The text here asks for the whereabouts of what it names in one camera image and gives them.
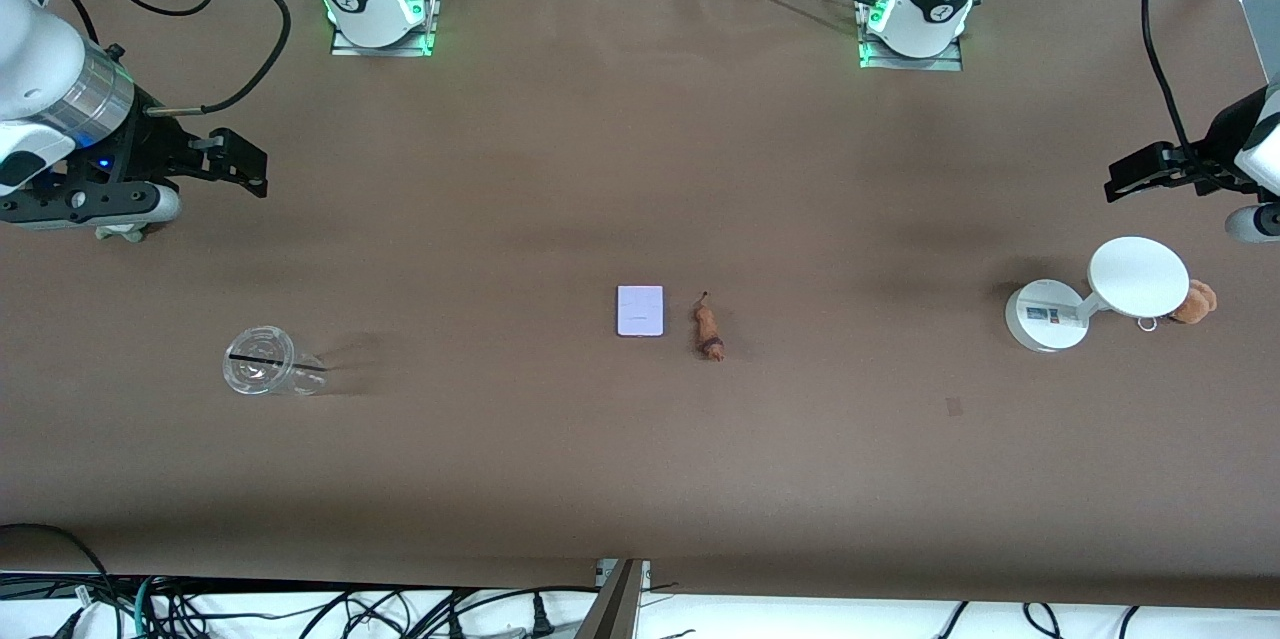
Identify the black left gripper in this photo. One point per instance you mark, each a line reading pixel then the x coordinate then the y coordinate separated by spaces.
pixel 1221 139

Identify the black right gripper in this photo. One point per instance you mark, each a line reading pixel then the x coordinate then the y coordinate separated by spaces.
pixel 150 147

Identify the brown lion statue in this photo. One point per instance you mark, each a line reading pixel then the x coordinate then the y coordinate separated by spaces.
pixel 709 329

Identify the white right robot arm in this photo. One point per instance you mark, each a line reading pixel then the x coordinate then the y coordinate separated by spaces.
pixel 40 49

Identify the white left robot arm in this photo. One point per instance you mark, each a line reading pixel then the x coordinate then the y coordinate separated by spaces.
pixel 935 9

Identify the white round stand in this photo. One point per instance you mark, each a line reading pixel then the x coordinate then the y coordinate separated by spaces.
pixel 1138 277

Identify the grey plush toy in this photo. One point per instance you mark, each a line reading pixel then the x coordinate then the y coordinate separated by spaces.
pixel 125 234

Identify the brown plush toy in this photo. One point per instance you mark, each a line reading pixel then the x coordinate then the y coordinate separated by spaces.
pixel 1195 302

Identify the clear plastic cup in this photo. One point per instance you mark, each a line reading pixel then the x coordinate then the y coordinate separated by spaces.
pixel 258 359

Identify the black power plug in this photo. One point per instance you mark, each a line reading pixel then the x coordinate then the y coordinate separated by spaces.
pixel 541 619

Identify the aluminium profile bar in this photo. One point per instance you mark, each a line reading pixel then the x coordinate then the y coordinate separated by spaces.
pixel 615 609

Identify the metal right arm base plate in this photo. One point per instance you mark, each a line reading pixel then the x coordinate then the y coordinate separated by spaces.
pixel 345 47

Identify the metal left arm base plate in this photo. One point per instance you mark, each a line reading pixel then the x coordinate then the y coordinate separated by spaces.
pixel 950 64

